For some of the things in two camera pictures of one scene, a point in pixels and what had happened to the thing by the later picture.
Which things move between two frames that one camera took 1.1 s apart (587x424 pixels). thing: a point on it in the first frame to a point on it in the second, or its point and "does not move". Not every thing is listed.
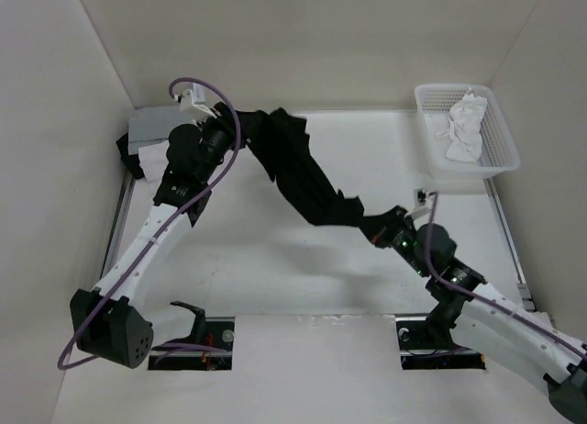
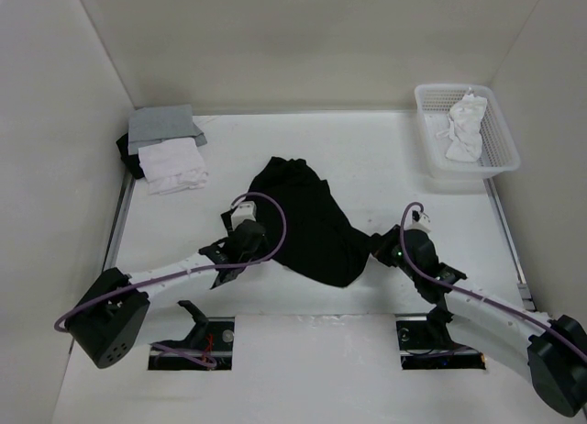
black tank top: x=281 y=139 to x=320 y=240
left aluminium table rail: x=113 y=246 does not move
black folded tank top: x=131 y=161 does not move
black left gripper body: x=221 y=136 to x=259 y=252
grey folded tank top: x=149 y=125 does not move
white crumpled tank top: x=466 y=117 does not move
